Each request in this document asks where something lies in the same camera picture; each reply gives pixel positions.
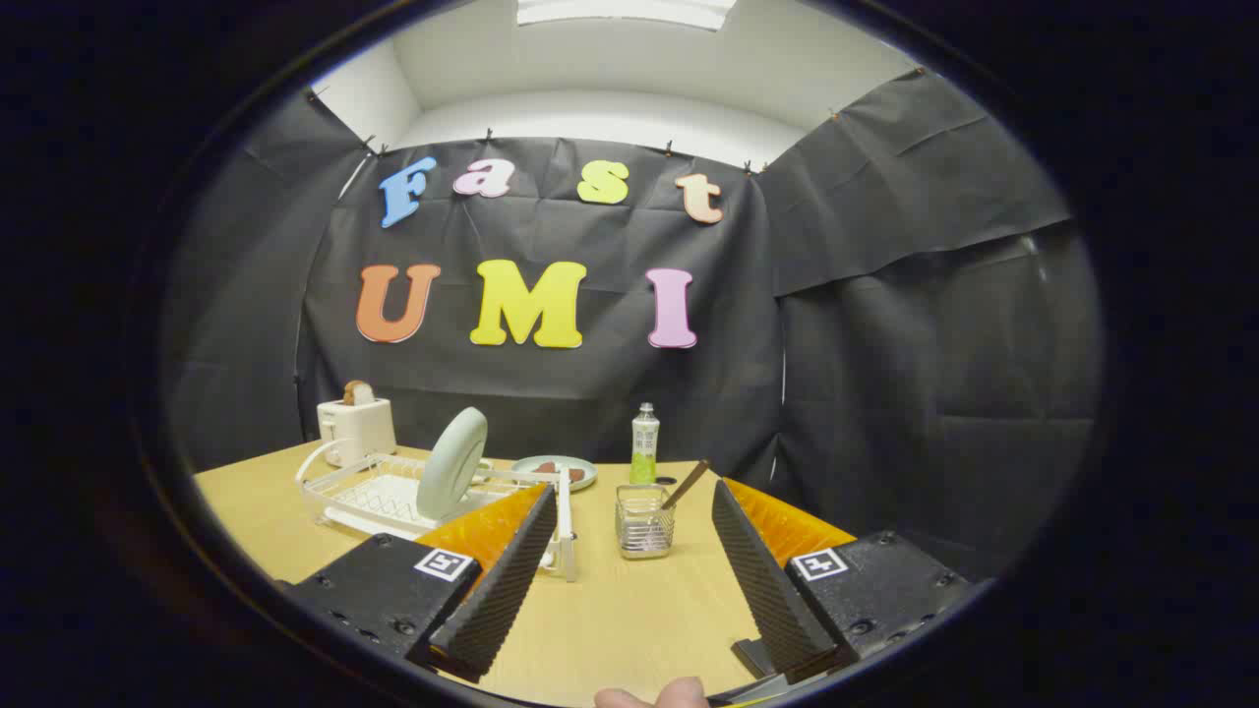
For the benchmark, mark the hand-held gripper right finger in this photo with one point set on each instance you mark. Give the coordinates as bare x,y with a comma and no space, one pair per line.
767,580

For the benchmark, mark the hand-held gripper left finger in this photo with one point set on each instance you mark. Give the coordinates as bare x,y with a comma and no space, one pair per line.
502,590

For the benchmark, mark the pale green plate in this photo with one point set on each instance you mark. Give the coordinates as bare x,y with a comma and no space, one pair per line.
452,462

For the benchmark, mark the grey plate with food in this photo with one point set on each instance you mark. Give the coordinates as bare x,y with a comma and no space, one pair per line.
582,474

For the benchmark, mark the green drink bottle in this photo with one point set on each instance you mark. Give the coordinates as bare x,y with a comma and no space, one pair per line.
644,442

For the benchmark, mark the white toaster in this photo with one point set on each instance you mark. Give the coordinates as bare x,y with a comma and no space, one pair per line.
359,425

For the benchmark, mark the toasted bread slice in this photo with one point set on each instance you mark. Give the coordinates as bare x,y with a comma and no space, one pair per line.
357,393

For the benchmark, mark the ceiling light panel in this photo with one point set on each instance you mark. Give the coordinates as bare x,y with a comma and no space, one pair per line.
629,10

